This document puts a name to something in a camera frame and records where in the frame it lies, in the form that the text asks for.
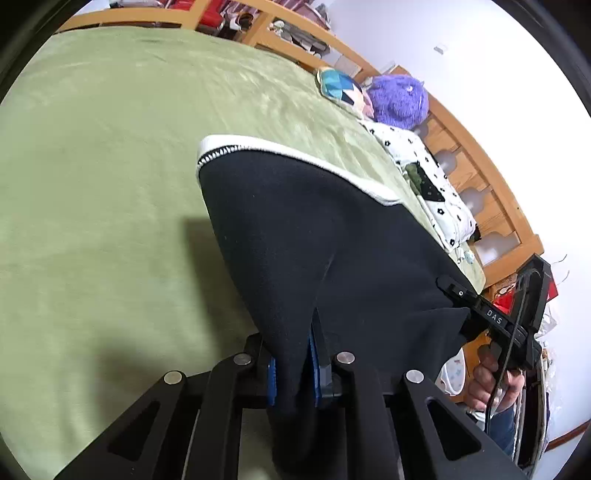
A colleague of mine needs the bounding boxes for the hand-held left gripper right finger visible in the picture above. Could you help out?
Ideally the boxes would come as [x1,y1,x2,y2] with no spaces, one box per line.
[308,318,529,480]

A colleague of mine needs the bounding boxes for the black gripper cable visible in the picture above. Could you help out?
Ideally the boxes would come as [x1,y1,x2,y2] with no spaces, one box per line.
[484,270,542,435]

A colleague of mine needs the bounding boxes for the white star patterned bucket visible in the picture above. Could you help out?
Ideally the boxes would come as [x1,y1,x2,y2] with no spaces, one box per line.
[438,348,467,406]

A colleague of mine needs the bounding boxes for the red chair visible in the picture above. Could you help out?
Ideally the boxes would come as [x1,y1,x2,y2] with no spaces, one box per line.
[198,0,232,29]

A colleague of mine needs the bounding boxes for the red plastic bag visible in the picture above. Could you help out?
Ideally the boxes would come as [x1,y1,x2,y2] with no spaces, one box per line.
[492,295,519,317]

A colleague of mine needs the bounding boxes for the white flowered pillow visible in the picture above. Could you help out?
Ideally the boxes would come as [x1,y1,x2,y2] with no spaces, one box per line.
[360,119,478,252]

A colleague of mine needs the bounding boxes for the green fleece blanket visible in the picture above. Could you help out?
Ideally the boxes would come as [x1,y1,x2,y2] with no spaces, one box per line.
[0,25,485,480]

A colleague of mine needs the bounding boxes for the person's right forearm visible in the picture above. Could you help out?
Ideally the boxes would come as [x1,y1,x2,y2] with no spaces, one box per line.
[487,405,519,457]

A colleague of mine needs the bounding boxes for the person's right hand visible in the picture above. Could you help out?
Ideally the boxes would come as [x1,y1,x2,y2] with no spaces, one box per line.
[467,344,527,414]

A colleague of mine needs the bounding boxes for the purple plush toy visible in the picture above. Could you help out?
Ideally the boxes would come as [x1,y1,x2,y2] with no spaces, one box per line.
[368,75,430,130]

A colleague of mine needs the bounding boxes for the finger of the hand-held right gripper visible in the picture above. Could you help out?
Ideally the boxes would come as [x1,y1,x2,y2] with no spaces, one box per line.
[436,275,479,309]

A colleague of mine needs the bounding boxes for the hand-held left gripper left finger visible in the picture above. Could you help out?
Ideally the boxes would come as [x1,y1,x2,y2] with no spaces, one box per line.
[54,332,278,480]

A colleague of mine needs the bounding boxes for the black pants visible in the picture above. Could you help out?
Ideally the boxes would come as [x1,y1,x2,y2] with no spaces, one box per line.
[196,135,474,478]

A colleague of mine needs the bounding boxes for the geometric patterned cushion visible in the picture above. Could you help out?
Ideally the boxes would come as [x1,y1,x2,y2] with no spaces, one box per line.
[315,68,376,121]

